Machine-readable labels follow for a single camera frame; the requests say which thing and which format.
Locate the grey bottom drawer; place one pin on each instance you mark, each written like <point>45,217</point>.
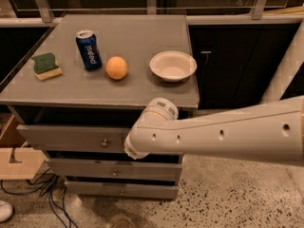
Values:
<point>111,189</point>

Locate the white paper bowl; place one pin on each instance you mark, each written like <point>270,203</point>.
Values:
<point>173,66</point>

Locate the black wall cabinet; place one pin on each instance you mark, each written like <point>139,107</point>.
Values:
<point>237,62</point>

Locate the grey middle drawer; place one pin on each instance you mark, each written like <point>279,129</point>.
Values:
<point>128,170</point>

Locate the orange fruit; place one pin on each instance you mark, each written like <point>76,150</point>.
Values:
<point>116,68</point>

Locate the grey drawer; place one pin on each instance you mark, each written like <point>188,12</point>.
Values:
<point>128,170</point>
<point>111,189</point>
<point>74,138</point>

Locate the green yellow sponge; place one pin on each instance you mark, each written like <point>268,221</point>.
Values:
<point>46,66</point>

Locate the grey top drawer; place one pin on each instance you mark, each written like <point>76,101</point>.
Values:
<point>74,138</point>

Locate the blue pepsi can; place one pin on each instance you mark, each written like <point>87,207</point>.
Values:
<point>87,44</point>

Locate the white shoe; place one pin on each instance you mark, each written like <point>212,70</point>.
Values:
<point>6,210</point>

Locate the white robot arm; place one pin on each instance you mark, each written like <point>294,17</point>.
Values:
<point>271,132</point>

